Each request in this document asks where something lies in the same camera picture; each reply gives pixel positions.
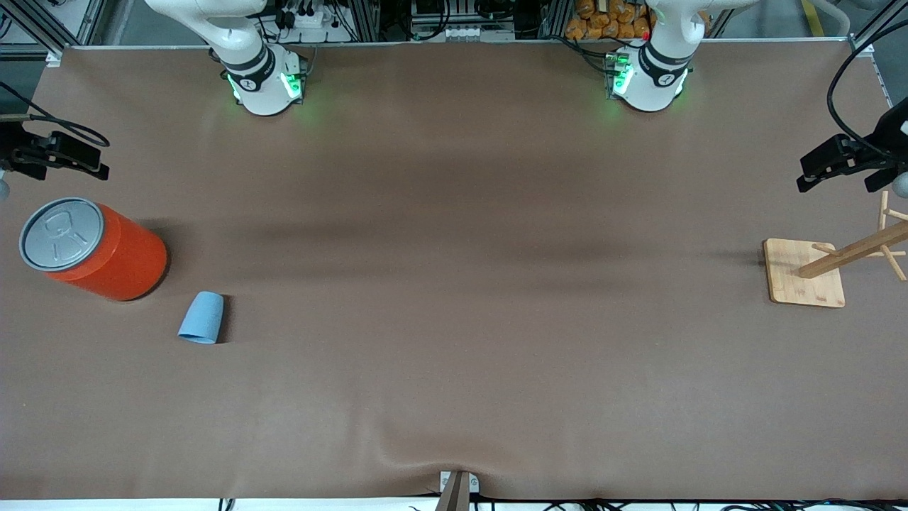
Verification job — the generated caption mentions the light blue plastic cup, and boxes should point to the light blue plastic cup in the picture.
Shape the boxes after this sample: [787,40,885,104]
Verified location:
[177,291,225,345]

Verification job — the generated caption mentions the white terminal strip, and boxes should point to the white terminal strip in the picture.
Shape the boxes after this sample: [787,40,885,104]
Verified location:
[443,25,516,41]

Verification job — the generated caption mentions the brown table mat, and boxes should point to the brown table mat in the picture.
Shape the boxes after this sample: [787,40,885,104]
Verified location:
[0,39,908,501]

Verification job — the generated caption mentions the brown camera post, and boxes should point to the brown camera post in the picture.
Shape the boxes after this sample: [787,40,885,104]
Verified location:
[434,472,472,511]

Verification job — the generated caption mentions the white power strip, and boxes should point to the white power strip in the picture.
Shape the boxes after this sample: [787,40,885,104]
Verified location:
[282,6,341,29]

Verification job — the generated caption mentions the wooden mug tree rack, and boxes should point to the wooden mug tree rack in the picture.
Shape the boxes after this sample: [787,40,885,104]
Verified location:
[763,190,908,309]

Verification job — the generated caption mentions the orange snack bag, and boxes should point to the orange snack bag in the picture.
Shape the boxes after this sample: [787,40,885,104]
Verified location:
[565,0,653,41]

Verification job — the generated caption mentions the orange can with grey lid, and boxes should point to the orange can with grey lid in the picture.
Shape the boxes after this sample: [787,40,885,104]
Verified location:
[19,197,169,302]

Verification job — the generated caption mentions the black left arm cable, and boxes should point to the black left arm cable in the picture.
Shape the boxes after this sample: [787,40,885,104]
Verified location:
[826,20,908,146]

